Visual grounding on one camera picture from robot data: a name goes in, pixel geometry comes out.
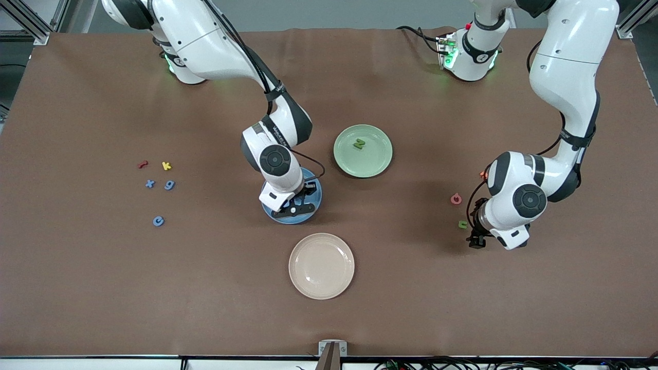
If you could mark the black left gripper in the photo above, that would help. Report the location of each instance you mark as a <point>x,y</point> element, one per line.
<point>476,231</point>

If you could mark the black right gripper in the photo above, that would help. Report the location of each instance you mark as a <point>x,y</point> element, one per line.
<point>309,190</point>

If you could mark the green foam letter N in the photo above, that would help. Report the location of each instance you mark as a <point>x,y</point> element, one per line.
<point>359,145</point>

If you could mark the blue foam letter g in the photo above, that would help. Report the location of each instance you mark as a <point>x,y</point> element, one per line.
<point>169,185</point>

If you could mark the blue foam letter c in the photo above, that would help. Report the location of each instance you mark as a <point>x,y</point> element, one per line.
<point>158,224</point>

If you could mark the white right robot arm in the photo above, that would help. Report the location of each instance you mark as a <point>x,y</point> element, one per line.
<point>205,51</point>

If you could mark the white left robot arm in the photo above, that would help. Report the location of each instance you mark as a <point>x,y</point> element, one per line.
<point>565,77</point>

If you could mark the pink foam letter Q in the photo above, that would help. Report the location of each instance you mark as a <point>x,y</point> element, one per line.
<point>453,201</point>

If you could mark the blue plate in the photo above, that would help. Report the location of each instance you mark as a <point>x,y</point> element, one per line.
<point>293,221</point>

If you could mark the green plate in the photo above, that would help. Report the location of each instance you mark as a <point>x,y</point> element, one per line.
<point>378,159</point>

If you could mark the beige plate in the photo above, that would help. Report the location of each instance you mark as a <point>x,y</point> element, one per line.
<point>321,267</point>

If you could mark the grey base connector plate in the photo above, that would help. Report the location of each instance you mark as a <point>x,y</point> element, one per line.
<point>446,49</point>

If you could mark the brown table mat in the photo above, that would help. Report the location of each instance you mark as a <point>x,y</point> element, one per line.
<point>103,282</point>

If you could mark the grey metal bracket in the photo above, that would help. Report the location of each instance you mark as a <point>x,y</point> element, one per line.
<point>332,348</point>

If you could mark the aluminium frame post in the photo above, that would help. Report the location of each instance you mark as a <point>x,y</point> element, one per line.
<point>629,25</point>
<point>31,25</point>

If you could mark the white table edge rail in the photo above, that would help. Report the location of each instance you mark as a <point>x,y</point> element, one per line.
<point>103,364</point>

